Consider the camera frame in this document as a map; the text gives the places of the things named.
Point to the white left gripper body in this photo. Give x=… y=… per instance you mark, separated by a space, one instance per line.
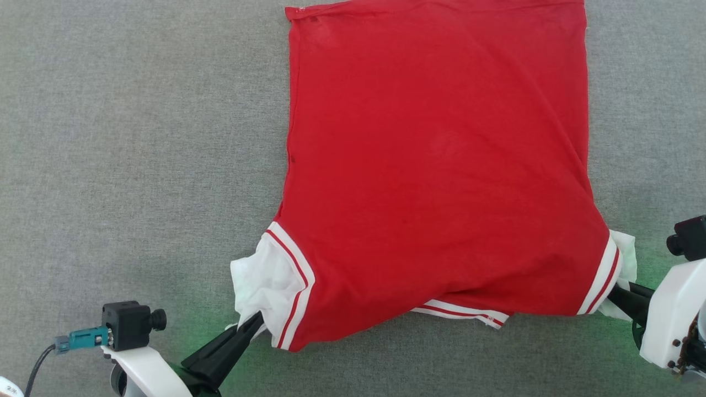
x=149 y=375

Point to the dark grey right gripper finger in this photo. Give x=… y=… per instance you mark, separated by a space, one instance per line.
x=642 y=290
x=629 y=306

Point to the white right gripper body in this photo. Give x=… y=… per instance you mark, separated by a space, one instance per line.
x=670 y=314

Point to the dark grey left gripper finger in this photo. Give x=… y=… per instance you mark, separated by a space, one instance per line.
x=226 y=361
x=215 y=347

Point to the red shirt with white trim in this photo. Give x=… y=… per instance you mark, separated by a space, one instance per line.
x=441 y=165

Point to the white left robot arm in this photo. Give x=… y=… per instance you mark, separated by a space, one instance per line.
x=8 y=389

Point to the grey fabric sofa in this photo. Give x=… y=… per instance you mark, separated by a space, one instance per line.
x=138 y=165

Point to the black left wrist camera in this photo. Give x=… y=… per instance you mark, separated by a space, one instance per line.
x=127 y=325

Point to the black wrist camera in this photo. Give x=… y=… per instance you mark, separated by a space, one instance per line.
x=127 y=325
x=689 y=237

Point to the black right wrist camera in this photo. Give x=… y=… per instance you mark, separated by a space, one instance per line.
x=689 y=237

